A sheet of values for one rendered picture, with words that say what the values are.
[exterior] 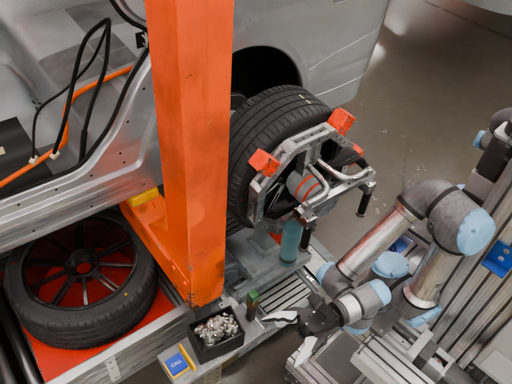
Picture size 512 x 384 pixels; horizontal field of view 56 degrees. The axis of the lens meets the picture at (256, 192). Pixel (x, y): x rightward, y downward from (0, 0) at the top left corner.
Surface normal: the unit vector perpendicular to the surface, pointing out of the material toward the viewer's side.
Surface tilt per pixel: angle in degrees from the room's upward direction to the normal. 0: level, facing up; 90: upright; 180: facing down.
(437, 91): 0
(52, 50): 7
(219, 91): 90
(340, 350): 0
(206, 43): 90
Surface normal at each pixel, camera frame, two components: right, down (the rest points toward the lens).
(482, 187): -0.72, 0.47
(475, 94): 0.07, -0.69
